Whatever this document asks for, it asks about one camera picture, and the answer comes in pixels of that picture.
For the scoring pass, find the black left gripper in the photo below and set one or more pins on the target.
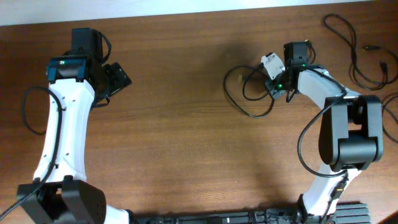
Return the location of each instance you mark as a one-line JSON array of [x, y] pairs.
[[119, 77]]

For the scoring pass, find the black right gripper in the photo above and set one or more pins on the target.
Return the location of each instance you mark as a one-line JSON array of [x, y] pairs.
[[272, 85]]

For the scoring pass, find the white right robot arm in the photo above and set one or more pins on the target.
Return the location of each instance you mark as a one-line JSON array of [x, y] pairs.
[[350, 133]]

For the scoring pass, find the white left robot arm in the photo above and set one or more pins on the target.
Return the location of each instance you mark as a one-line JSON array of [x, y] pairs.
[[79, 81]]

